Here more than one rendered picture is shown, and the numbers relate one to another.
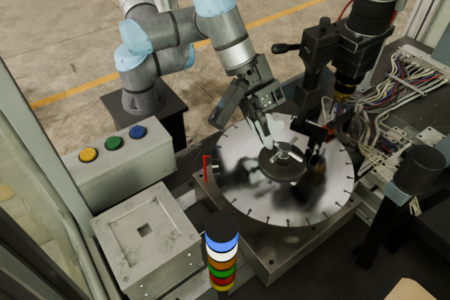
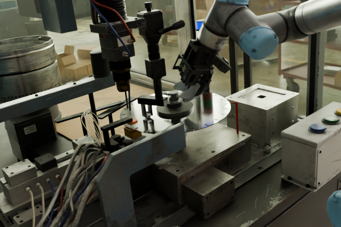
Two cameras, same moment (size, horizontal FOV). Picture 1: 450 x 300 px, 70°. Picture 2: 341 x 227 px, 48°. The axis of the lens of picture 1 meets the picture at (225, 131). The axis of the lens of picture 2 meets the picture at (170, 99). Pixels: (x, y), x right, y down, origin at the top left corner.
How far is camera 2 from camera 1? 155 cm
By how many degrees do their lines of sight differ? 113
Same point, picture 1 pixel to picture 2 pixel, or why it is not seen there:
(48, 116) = not seen: outside the picture
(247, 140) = (204, 114)
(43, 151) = not seen: hidden behind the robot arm
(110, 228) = (282, 93)
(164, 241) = (246, 96)
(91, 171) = (328, 107)
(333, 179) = (137, 107)
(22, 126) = not seen: hidden behind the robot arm
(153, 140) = (296, 127)
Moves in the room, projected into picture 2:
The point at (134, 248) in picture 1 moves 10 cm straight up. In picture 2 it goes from (261, 92) to (261, 65)
